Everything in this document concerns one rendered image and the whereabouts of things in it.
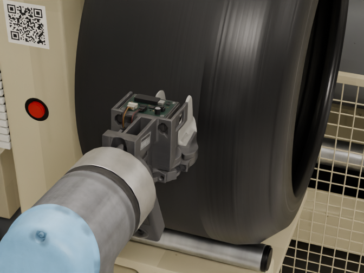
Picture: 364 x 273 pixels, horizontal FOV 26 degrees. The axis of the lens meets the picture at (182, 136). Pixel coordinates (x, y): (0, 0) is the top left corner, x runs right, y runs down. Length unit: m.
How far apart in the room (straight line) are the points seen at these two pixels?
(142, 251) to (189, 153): 0.48
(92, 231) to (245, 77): 0.36
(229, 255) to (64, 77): 0.40
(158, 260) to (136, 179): 0.58
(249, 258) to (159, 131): 0.48
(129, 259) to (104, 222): 0.64
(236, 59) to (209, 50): 0.04
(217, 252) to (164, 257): 0.10
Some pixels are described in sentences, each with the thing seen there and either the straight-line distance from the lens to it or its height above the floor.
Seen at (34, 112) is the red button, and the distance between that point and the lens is 1.37.
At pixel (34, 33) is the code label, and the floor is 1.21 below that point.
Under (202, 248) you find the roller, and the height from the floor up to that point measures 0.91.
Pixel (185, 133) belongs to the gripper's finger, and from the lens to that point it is 0.94.
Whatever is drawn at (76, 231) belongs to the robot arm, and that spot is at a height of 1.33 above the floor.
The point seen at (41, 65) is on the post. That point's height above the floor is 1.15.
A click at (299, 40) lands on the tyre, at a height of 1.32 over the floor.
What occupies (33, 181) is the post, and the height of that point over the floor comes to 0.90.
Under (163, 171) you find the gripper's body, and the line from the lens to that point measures 0.87.
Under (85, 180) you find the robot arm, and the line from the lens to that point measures 0.73.
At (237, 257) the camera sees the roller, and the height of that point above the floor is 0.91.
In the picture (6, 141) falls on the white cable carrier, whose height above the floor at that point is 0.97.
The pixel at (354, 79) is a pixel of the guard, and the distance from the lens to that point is 1.61.
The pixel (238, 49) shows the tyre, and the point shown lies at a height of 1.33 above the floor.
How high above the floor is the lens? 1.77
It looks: 34 degrees down
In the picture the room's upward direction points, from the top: straight up
